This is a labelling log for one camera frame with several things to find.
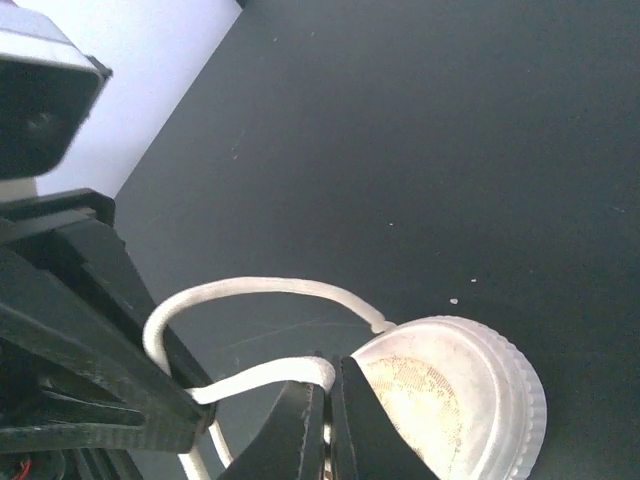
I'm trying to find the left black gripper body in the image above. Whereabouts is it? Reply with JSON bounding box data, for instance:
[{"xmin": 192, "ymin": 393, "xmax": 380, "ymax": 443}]
[{"xmin": 1, "ymin": 189, "xmax": 115, "ymax": 260}]

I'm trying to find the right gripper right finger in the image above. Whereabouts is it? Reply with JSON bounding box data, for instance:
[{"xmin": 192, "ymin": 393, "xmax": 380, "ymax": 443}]
[{"xmin": 327, "ymin": 356, "xmax": 436, "ymax": 480}]

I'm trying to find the white shoelace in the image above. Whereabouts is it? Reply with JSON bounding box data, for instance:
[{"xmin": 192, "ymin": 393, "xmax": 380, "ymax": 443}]
[{"xmin": 142, "ymin": 276, "xmax": 396, "ymax": 480}]

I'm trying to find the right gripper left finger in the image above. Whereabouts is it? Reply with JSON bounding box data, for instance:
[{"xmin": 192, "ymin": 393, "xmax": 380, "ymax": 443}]
[{"xmin": 214, "ymin": 356, "xmax": 330, "ymax": 479}]

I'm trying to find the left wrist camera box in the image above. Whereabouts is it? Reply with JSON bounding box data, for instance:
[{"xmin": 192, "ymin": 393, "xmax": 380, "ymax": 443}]
[{"xmin": 1, "ymin": 1, "xmax": 112, "ymax": 181}]

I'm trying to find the beige knit sneaker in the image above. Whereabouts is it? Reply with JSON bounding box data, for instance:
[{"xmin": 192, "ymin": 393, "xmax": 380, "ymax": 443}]
[{"xmin": 352, "ymin": 316, "xmax": 547, "ymax": 479}]

